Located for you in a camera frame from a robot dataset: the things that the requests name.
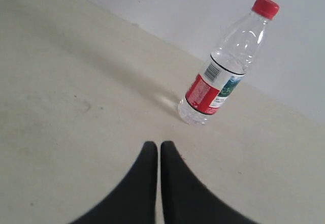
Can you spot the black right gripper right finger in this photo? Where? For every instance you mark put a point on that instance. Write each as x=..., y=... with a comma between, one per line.
x=185, y=199

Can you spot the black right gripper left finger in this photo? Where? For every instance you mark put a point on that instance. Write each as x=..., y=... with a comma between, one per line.
x=133, y=199

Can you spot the clear water bottle red cap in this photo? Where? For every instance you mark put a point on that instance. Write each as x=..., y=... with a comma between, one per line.
x=227, y=64

